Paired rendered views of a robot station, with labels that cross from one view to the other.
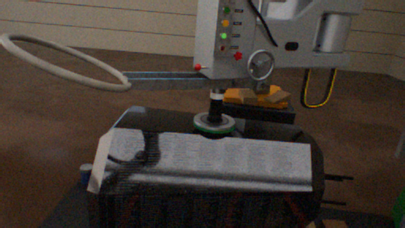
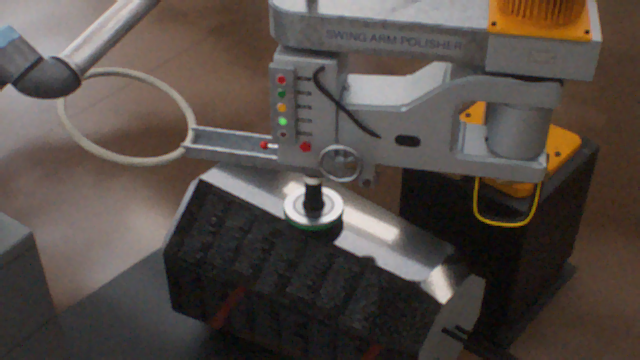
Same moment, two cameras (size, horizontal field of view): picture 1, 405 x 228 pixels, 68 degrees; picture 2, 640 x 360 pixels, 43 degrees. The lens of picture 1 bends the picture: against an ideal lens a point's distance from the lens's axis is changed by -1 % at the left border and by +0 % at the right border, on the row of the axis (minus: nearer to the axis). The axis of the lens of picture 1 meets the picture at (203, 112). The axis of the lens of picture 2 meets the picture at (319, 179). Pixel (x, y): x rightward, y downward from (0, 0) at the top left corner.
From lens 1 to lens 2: 198 cm
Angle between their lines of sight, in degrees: 37
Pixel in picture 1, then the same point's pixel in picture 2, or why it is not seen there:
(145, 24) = not seen: outside the picture
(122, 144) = (201, 202)
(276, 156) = (365, 284)
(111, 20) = not seen: outside the picture
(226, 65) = (297, 152)
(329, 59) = (492, 167)
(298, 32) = (417, 123)
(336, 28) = (505, 123)
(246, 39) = (323, 126)
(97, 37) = not seen: outside the picture
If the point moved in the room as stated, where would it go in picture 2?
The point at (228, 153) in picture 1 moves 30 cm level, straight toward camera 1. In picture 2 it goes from (309, 257) to (246, 302)
